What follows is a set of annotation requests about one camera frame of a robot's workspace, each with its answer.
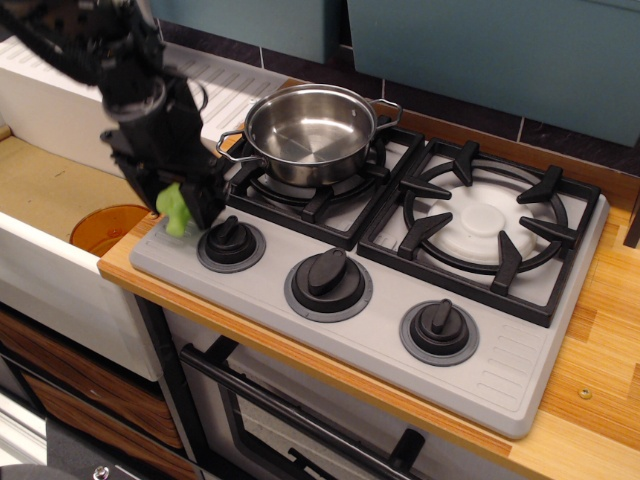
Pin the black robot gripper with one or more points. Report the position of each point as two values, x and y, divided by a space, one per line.
158 142

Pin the green plastic broccoli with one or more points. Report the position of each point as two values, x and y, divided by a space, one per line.
171 204

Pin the stainless steel pot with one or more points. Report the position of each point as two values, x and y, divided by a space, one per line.
310 135

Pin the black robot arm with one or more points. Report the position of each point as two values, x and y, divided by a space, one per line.
116 47

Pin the black left stove knob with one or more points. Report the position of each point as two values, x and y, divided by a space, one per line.
231 246

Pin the black stove knob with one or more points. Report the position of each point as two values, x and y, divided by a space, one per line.
439 333
329 287
231 246

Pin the black middle stove knob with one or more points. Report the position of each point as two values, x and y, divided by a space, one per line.
329 287

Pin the grey toy stove top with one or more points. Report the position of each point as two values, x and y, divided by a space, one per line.
499 387

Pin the black right stove knob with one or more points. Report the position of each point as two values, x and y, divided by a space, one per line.
439 333

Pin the orange sink drain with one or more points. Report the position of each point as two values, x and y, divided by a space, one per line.
102 229

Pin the white toy sink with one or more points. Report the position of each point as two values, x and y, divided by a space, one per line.
55 170

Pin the black left burner grate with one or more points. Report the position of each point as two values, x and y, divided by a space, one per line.
333 213

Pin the black burner grate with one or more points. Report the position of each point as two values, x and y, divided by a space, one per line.
501 233
333 213

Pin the wooden drawer front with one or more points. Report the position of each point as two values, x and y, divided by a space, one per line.
94 396

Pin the toy oven door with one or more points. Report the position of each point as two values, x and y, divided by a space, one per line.
377 430

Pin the black right burner grate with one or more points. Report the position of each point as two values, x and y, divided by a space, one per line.
501 233

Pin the black oven door handle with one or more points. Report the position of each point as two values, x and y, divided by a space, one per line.
234 386

